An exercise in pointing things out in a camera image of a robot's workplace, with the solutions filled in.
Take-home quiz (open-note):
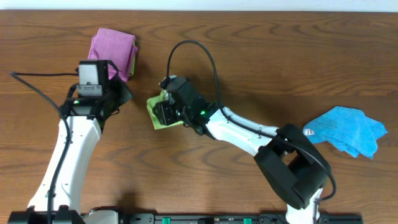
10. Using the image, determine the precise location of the light green microfiber cloth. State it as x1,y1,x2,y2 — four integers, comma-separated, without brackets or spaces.
147,90,183,129

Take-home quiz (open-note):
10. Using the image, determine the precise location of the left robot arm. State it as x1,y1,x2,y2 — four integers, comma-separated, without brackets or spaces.
8,74,132,223

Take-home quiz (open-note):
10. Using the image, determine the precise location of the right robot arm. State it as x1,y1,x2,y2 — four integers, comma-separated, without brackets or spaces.
152,76,333,223

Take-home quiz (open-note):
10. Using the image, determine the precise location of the folded green cloth under purple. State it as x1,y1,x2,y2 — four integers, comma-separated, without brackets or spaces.
129,40,137,77

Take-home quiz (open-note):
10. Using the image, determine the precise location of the crumpled blue cloth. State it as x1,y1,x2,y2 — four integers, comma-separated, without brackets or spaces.
303,106,388,159

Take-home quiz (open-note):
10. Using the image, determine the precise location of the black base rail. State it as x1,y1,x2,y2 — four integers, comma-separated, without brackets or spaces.
82,207,364,224

